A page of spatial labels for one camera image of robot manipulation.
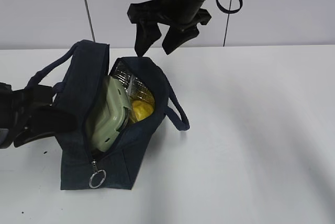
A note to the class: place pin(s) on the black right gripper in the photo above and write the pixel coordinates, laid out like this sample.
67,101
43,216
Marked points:
148,15

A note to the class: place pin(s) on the dark blue lunch bag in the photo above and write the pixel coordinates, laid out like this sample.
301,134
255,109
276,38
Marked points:
118,167

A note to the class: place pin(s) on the green lidded food container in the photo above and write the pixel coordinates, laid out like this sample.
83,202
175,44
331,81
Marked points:
109,116

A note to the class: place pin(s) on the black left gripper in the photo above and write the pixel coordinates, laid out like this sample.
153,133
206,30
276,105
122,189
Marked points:
25,116

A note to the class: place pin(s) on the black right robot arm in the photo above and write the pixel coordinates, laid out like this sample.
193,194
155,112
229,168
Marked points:
181,16

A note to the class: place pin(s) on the yellow orange squash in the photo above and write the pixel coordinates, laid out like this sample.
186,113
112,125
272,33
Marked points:
140,110

